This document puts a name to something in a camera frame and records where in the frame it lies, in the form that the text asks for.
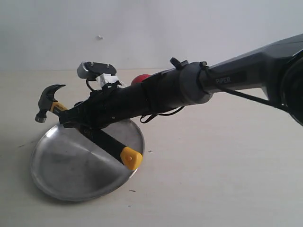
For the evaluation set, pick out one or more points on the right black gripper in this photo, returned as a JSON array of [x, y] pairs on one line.
[[111, 105]]

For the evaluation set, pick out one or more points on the black yellow claw hammer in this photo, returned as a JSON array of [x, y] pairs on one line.
[[129, 157]]

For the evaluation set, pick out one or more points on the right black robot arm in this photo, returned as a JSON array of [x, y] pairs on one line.
[[271, 75]]

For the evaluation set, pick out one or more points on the red dome push button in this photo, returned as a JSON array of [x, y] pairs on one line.
[[139, 78]]

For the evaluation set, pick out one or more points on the round steel plate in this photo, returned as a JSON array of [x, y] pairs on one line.
[[68, 167]]

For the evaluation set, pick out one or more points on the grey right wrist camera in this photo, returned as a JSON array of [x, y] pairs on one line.
[[102, 73]]

